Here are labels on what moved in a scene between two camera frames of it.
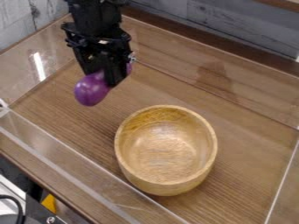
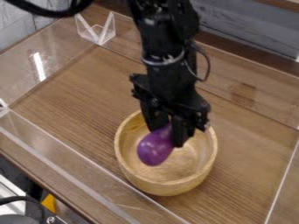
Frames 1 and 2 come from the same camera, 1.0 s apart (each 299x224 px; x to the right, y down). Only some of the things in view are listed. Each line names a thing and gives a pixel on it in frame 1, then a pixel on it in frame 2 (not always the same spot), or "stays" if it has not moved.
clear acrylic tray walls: [60, 141] stays
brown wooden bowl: [164, 149] stays
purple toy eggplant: [92, 87] → [155, 146]
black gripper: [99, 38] → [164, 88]
